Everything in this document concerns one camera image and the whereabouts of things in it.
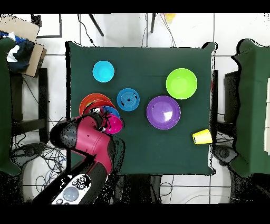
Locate small dark blue bowl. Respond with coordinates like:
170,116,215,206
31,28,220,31
117,87,141,112

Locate large blue plastic bowl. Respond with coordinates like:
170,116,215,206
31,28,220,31
102,105,121,120

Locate pink plastic bowl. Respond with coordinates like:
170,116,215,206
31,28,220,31
103,115,124,135

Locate orange plastic bowl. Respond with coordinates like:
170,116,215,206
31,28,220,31
82,100,117,117
79,93,112,117

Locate purple plastic bowl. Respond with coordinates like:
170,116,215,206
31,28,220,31
146,95,182,130

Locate small cyan plastic bowl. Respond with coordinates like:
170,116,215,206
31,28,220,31
92,60,115,83

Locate large green plastic bowl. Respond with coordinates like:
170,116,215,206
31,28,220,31
166,68,198,100

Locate dark green tablecloth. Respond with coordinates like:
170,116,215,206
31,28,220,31
65,41,218,177

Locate yellow plastic cup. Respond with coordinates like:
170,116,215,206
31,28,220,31
192,128,213,145

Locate black tripod leg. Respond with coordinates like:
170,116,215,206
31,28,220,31
149,13,157,34
88,13,105,38

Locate black equipment base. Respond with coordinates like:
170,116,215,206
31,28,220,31
10,143,46,161
212,143,238,166

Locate small yellow object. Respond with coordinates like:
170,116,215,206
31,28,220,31
164,13,176,24

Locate green covered side table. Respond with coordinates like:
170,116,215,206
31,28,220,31
0,37,22,176
229,39,270,178

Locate blue and white cloth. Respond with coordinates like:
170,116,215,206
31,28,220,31
6,33,35,73

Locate cardboard box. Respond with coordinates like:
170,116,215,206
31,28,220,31
0,16,48,78

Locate black bench frame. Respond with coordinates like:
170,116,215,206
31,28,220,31
210,69,241,137
10,67,51,143

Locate tangled black floor cables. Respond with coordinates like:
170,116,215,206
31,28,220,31
12,116,74,195

